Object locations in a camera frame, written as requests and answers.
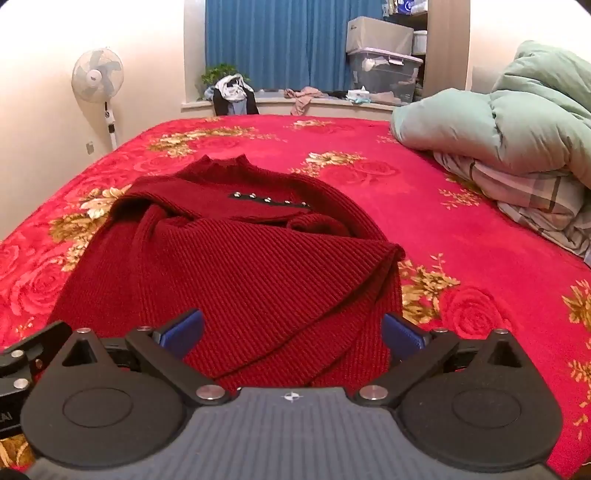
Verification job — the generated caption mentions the pink cloth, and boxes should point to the pink cloth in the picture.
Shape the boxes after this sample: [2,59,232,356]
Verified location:
[284,87,326,117]

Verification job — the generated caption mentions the clear plastic storage bin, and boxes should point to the clear plastic storage bin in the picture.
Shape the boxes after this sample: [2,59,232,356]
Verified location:
[347,47,423,104]

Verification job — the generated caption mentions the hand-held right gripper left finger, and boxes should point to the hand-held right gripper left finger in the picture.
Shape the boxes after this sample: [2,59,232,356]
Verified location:
[60,309,232,408]

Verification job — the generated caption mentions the grey storage box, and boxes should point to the grey storage box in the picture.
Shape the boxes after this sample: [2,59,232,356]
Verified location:
[346,16,414,57]

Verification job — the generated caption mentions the red floral blanket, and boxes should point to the red floral blanket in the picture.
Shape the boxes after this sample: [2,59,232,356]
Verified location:
[0,115,591,480]

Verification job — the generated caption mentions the white standing fan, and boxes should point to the white standing fan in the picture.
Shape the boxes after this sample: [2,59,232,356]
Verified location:
[71,46,125,153]

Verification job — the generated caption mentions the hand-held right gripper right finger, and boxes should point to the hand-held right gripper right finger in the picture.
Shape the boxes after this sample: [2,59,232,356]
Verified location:
[355,314,532,408]

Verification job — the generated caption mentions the plaid bed sheet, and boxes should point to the plaid bed sheet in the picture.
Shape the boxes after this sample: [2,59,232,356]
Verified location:
[434,152,591,268]

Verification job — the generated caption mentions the light green pillow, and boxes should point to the light green pillow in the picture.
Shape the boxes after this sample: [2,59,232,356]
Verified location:
[390,41,591,190]

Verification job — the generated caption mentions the beige wardrobe panel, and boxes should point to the beige wardrobe panel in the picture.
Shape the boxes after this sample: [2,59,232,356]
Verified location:
[422,0,472,100]

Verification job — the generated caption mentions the white garment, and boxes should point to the white garment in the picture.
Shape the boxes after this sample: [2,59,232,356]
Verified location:
[213,74,254,103]

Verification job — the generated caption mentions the pile of clothes on sill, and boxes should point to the pile of clothes on sill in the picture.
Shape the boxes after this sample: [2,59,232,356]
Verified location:
[211,88,259,116]

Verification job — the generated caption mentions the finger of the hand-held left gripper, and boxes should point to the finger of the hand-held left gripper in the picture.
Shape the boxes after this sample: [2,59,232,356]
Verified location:
[0,320,72,398]

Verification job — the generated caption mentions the dark red knit sweater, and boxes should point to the dark red knit sweater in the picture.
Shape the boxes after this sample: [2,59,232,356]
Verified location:
[46,154,407,391]

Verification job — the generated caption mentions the blue curtain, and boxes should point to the blue curtain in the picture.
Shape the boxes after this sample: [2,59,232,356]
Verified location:
[205,0,386,93]

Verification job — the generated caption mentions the green potted plant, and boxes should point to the green potted plant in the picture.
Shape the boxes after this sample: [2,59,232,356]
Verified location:
[201,64,250,100]

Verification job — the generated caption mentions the shelf of packets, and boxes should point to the shelf of packets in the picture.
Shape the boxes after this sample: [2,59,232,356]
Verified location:
[383,0,428,19]

